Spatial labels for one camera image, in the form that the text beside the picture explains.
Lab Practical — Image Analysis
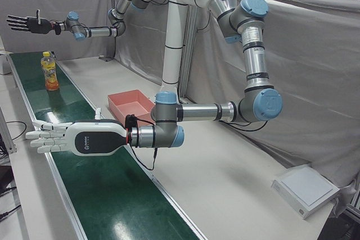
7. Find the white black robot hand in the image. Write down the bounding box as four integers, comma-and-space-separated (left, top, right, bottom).
6, 9, 54, 35
25, 107, 130, 157

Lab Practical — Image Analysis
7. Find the yellow orange drink bottle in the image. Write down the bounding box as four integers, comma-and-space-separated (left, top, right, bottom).
40, 51, 60, 92

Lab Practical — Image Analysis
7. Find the black looped cable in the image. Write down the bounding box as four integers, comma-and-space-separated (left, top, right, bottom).
6, 120, 32, 142

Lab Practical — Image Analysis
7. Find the flat white box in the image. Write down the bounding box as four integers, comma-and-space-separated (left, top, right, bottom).
271, 166, 340, 220

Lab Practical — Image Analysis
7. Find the green conveyor belt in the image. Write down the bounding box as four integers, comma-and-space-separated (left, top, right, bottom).
7, 50, 209, 240

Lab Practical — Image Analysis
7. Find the long grey backdrop curtain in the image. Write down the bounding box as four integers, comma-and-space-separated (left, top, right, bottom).
112, 0, 360, 215

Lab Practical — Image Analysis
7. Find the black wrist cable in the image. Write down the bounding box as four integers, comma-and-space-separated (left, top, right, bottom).
129, 115, 158, 171

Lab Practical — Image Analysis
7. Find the pink plastic basket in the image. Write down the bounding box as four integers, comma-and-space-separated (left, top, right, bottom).
107, 89, 158, 125

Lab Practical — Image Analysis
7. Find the white T-shaped robot pedestal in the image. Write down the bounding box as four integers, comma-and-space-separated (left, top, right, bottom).
137, 0, 239, 89

